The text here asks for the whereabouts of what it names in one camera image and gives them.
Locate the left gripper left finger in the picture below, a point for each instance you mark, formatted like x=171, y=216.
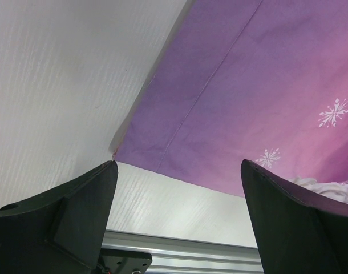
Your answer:
x=60, y=230

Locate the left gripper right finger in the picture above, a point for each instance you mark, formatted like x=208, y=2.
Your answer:
x=296, y=230

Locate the purple printed placemat cloth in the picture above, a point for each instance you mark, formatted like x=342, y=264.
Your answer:
x=265, y=81

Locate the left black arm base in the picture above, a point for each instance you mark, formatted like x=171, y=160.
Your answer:
x=115, y=261

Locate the aluminium mounting rail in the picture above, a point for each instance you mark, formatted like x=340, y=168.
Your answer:
x=186, y=256

